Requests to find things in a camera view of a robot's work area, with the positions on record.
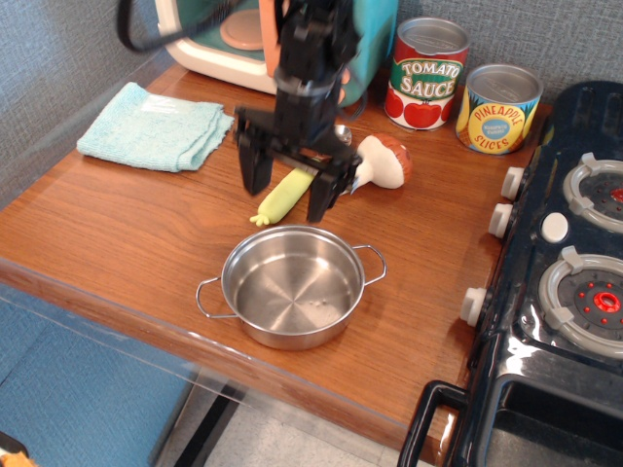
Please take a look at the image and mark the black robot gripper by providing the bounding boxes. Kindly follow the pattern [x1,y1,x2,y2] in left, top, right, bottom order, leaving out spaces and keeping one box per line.
[235,72,360,223]

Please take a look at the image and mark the yellow handled metal spoon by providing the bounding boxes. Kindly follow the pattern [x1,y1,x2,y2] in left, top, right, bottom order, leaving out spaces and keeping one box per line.
[249,125,351,228]

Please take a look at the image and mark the stainless steel pot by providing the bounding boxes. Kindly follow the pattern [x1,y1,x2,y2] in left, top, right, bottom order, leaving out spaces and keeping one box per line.
[215,225,387,350]

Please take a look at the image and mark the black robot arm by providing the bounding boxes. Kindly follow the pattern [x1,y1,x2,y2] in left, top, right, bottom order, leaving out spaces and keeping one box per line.
[235,1,361,223]

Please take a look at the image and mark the light blue folded cloth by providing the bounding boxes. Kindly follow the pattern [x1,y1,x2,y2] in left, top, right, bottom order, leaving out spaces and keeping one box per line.
[77,83,234,173]

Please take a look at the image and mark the toy mushroom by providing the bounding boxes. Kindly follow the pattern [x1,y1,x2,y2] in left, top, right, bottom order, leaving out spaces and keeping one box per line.
[349,133,413,194]

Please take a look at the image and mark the toy microwave oven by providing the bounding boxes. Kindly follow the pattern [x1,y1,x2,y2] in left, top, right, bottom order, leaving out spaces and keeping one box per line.
[166,1,398,107]

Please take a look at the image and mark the tomato sauce can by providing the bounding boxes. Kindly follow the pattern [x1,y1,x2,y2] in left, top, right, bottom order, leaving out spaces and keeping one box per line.
[385,17,470,130]

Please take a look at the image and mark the pineapple slices can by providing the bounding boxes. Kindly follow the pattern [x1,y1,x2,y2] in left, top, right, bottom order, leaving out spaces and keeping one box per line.
[456,63,543,155]

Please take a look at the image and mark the black toy stove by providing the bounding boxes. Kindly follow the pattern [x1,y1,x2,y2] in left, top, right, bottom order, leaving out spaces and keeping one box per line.
[399,81,622,466]

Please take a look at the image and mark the black braided cable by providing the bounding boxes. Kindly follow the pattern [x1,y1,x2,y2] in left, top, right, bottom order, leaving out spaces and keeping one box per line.
[115,0,244,54]

